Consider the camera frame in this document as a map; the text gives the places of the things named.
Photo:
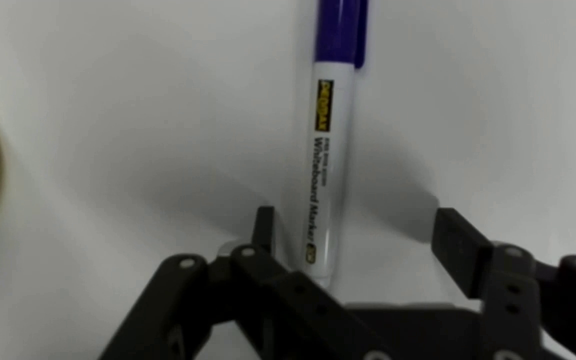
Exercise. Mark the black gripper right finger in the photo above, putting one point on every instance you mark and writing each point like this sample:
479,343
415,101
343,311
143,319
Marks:
521,286

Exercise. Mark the white marker with blue cap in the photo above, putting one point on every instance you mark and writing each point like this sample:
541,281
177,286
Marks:
328,152

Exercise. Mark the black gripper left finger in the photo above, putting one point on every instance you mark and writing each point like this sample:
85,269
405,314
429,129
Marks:
248,301

